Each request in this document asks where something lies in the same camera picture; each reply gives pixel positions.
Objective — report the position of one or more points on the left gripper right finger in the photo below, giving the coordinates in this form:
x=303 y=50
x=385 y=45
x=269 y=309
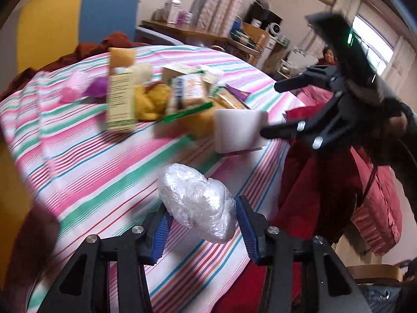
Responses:
x=326 y=284

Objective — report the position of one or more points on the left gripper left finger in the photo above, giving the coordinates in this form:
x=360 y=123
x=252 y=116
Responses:
x=83 y=284

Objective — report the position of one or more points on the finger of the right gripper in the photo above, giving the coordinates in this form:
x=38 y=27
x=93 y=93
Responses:
x=303 y=79
x=290 y=130

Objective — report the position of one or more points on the clear plastic wrap ball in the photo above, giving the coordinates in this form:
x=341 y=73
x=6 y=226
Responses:
x=197 y=202

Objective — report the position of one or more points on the purple sachet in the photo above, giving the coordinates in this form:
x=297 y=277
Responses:
x=97 y=88

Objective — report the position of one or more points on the cream green carton box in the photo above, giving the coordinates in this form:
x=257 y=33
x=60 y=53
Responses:
x=120 y=90

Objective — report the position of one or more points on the right hand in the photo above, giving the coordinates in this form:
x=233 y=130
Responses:
x=401 y=127

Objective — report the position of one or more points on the window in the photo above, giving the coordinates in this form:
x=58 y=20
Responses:
x=377 y=50

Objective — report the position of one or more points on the red quilted jacket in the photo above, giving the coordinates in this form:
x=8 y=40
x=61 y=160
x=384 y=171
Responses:
x=321 y=197

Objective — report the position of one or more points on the wooden desk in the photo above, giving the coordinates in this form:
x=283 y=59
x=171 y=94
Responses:
x=193 y=35

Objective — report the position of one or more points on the striped bed sheet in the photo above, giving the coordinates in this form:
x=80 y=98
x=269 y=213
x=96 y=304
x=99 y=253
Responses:
x=99 y=182

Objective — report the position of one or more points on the beige patterned curtain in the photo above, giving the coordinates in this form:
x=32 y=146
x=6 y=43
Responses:
x=215 y=16

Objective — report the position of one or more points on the white box on desk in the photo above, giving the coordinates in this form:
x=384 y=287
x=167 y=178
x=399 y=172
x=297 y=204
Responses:
x=172 y=10

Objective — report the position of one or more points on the dark red blanket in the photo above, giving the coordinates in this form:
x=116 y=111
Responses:
x=82 y=51

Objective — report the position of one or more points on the grey yellow blue headboard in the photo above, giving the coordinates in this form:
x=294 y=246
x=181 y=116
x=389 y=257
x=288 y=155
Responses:
x=49 y=29

